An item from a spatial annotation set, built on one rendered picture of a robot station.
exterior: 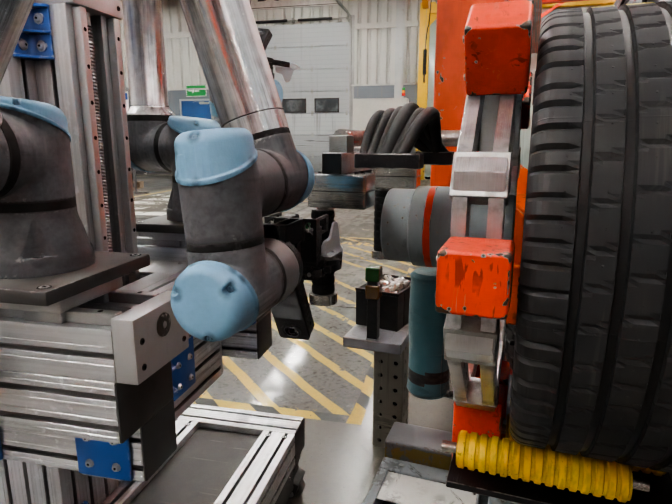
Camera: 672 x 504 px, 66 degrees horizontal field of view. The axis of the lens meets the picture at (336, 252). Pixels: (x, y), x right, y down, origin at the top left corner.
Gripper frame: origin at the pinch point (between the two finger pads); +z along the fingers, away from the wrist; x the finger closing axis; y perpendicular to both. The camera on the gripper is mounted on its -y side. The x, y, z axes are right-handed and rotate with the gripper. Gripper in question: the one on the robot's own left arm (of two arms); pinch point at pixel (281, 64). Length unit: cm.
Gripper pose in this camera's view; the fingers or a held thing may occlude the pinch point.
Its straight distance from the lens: 180.1
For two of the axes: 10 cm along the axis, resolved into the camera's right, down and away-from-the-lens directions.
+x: 8.8, 2.3, -4.2
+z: 4.6, -1.8, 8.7
